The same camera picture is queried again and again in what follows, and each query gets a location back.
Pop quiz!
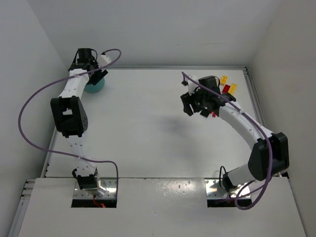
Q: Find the red lego brick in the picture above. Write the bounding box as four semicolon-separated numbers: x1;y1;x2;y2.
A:
222;84;231;93

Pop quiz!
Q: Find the small yellow lego brick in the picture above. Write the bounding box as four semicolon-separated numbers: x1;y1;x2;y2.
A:
220;76;228;85

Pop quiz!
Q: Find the long yellow lego brick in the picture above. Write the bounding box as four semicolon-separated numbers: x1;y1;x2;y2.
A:
228;83;237;95

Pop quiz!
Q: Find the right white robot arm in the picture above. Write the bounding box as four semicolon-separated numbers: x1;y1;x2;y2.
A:
181;74;289;192

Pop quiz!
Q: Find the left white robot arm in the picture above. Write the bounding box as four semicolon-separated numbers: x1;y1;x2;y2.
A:
50;48;107;198

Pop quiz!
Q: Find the teal divided round container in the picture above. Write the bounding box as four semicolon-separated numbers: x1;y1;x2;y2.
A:
84;78;105;93

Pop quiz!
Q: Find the black square lego plate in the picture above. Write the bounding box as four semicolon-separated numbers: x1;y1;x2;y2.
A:
200;109;211;118

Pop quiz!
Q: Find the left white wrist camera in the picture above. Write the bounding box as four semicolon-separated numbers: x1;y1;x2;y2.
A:
98;54;112;68

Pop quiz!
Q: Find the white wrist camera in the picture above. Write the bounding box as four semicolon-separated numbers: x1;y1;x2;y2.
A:
187;74;199;95
98;54;112;68

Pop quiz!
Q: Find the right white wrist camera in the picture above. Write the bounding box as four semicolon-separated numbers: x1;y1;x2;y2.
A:
187;74;199;95

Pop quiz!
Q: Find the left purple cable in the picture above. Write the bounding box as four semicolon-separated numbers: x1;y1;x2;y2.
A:
18;48;122;179

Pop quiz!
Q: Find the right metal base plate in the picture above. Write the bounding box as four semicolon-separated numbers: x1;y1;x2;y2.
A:
205;178;252;199

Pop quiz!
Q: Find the metal base plate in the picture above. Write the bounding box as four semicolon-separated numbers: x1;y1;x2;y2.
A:
73;178;117;200
205;178;252;199

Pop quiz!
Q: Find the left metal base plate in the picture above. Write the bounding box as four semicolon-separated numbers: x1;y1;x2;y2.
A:
73;178;117;200

